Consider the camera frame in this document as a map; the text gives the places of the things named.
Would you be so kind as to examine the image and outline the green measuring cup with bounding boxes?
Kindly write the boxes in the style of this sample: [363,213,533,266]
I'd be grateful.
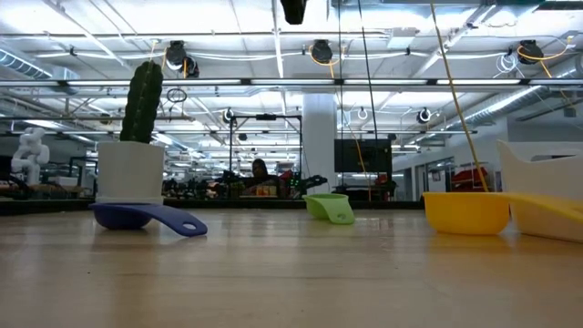
[302,192,356,226]

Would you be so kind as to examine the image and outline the yellow measuring cup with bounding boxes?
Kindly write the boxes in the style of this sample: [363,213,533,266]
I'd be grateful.
[422,190,583,237]

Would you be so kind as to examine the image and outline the navy blue measuring cup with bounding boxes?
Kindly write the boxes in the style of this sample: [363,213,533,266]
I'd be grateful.
[87,201,210,239]

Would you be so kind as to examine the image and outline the white plastic basket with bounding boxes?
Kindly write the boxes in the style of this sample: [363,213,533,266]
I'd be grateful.
[496,138,583,243]

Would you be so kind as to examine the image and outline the black monitor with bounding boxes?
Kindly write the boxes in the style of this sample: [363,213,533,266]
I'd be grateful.
[333,138,394,175]

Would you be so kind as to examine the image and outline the person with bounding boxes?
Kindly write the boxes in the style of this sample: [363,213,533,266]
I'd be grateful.
[249,158,280,189]

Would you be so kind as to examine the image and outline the green cactus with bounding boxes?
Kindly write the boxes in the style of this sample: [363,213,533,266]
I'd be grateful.
[119,60,164,145]

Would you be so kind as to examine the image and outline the white plant pot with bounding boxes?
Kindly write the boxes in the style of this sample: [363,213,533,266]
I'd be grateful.
[94,140,166,205]

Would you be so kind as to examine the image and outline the red storage bins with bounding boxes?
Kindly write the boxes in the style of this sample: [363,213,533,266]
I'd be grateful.
[450,167,489,192]

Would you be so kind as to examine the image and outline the white robot figure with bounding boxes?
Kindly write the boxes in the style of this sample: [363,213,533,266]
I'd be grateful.
[10,127,51,187]

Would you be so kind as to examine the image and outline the thin black hanging cable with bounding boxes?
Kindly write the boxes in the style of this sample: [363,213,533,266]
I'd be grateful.
[336,0,343,142]

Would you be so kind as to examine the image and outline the black robot station frame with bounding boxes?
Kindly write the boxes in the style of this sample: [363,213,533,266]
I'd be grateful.
[229,113,303,183]

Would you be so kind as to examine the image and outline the yellow hanging cable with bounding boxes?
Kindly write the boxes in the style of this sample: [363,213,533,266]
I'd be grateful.
[429,0,489,193]

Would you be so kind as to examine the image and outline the black aluminium table frame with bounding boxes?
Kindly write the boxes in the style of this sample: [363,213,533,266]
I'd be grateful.
[0,196,425,216]

